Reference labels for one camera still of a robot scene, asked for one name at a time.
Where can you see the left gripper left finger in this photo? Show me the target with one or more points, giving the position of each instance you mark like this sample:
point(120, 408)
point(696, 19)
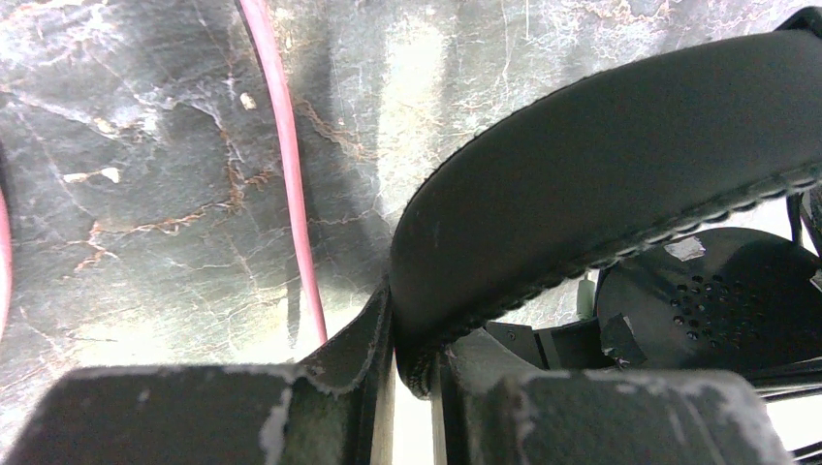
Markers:
point(335, 406)

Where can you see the black headphones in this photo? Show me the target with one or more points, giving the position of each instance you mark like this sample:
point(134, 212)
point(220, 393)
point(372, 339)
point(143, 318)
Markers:
point(601, 170)

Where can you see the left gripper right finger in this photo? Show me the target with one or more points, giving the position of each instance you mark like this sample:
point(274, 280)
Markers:
point(492, 407)

